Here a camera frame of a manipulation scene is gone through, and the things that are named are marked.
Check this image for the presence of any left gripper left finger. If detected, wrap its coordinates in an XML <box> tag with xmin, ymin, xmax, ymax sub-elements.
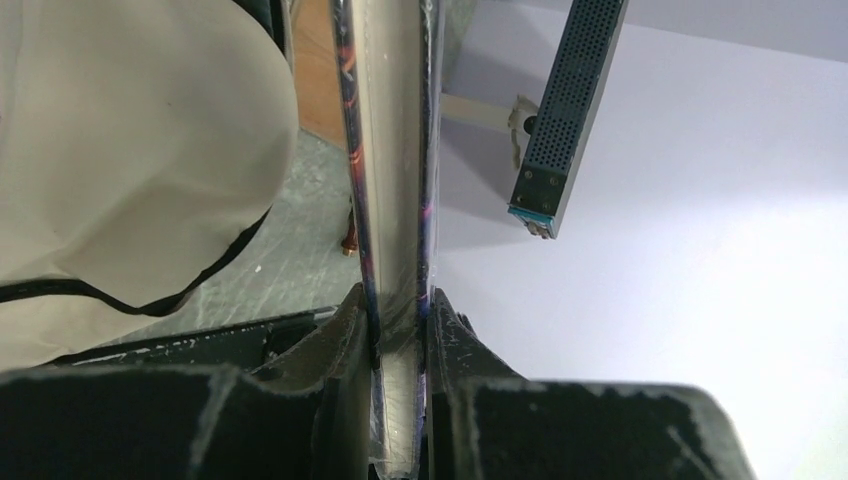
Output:
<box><xmin>1</xmin><ymin>285</ymin><xmax>371</xmax><ymax>479</ymax></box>

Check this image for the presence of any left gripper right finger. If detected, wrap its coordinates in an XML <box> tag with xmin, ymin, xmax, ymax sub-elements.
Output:
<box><xmin>425</xmin><ymin>290</ymin><xmax>754</xmax><ymax>479</ymax></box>

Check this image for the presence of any beige canvas backpack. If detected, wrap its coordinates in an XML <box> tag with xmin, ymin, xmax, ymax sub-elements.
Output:
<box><xmin>1</xmin><ymin>1</ymin><xmax>299</xmax><ymax>370</ymax></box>

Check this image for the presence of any dark purple book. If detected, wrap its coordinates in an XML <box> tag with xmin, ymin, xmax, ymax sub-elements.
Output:
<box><xmin>330</xmin><ymin>1</ymin><xmax>444</xmax><ymax>479</ymax></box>

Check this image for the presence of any brown copper pipe fitting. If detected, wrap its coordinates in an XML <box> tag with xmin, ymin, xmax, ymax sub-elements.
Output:
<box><xmin>340</xmin><ymin>210</ymin><xmax>359</xmax><ymax>256</ymax></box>

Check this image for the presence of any wooden board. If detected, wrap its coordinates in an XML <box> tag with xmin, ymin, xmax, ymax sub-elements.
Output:
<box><xmin>292</xmin><ymin>0</ymin><xmax>346</xmax><ymax>149</ymax></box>

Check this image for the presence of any black base frame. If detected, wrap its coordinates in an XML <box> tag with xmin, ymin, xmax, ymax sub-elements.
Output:
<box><xmin>50</xmin><ymin>306</ymin><xmax>337</xmax><ymax>370</ymax></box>

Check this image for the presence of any dark network switch box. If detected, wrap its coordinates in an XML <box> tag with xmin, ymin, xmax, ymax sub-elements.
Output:
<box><xmin>508</xmin><ymin>0</ymin><xmax>628</xmax><ymax>239</ymax></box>

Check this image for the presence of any metal switch stand bracket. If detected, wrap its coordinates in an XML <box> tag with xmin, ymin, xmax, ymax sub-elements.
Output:
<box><xmin>440</xmin><ymin>93</ymin><xmax>539</xmax><ymax>170</ymax></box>

